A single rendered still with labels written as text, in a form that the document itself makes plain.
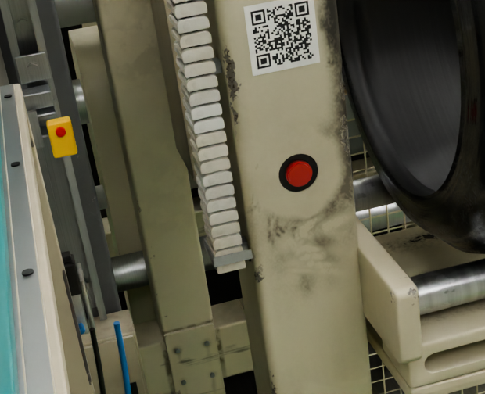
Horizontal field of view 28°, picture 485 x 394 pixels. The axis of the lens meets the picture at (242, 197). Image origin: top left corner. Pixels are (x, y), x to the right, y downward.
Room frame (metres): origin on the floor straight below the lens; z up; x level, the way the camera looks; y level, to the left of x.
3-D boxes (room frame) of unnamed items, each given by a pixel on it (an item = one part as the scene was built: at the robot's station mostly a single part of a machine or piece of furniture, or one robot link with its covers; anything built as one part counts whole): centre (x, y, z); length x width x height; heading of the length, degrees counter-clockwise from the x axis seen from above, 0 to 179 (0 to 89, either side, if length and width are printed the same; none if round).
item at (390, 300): (1.09, -0.13, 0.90); 0.40 x 0.03 x 0.10; 11
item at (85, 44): (1.86, 0.25, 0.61); 0.33 x 0.06 x 0.86; 11
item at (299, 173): (1.00, -0.07, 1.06); 0.03 x 0.02 x 0.03; 101
